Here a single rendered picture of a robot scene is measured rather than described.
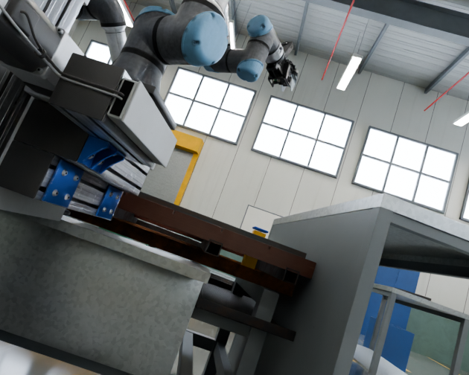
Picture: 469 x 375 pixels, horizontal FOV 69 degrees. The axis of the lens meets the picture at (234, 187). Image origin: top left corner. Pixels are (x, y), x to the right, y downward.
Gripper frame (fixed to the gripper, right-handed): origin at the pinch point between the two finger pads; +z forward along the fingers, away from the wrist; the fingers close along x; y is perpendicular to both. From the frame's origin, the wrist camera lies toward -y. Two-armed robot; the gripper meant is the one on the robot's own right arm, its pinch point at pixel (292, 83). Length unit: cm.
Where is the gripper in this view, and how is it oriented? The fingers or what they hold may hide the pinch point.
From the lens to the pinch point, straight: 143.1
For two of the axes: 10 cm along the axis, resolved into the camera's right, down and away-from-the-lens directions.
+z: 4.4, 3.4, 8.3
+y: -2.5, 9.4, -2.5
